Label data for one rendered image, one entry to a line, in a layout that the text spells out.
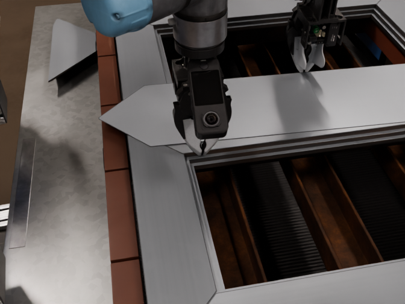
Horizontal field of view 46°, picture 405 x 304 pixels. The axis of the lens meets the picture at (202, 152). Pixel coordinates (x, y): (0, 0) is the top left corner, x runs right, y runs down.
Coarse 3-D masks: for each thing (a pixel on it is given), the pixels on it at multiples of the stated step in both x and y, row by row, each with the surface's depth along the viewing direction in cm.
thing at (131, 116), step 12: (132, 96) 92; (144, 96) 92; (120, 108) 89; (132, 108) 89; (144, 108) 89; (120, 120) 87; (132, 120) 87; (144, 120) 87; (132, 132) 84; (144, 132) 84
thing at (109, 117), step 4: (112, 108) 89; (108, 112) 88; (112, 112) 88; (100, 116) 87; (104, 116) 87; (108, 116) 87; (112, 116) 87; (104, 120) 87; (108, 120) 87; (112, 120) 87; (108, 124) 86; (112, 124) 86
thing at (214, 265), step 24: (168, 24) 113; (240, 24) 116; (264, 24) 116; (384, 24) 116; (168, 72) 101; (216, 144) 82; (240, 144) 82; (264, 144) 83; (288, 144) 83; (312, 144) 84; (336, 144) 85; (360, 144) 85; (192, 168) 80; (216, 264) 67; (216, 288) 63; (240, 288) 63
